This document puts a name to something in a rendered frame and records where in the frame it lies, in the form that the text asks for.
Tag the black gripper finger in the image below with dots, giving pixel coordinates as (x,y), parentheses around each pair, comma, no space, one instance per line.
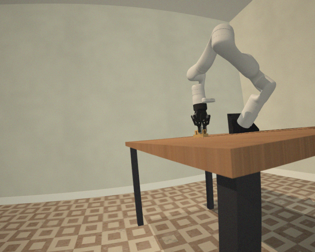
(206,121)
(197,122)

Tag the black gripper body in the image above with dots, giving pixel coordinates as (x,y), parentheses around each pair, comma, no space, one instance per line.
(200,108)

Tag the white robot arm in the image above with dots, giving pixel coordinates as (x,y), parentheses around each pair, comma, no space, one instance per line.
(222,42)

